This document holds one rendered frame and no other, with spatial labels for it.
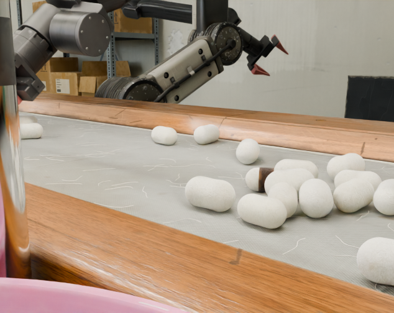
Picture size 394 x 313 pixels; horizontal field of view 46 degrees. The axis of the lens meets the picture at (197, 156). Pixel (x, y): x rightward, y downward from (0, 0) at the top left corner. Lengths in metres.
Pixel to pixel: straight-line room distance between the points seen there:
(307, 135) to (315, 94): 2.10
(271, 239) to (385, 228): 0.07
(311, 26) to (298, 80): 0.29
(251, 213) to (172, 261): 0.11
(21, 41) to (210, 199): 0.44
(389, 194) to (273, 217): 0.08
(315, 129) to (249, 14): 2.36
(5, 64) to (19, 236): 0.06
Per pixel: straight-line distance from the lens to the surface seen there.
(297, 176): 0.33
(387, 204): 0.31
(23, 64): 0.64
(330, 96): 2.58
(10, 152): 0.17
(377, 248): 0.22
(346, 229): 0.29
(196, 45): 1.13
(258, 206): 0.27
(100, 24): 0.66
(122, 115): 0.70
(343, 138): 0.51
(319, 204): 0.29
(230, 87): 2.92
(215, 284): 0.16
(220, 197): 0.29
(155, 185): 0.37
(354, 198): 0.31
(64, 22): 0.65
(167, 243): 0.19
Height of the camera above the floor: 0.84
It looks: 12 degrees down
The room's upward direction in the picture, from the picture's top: straight up
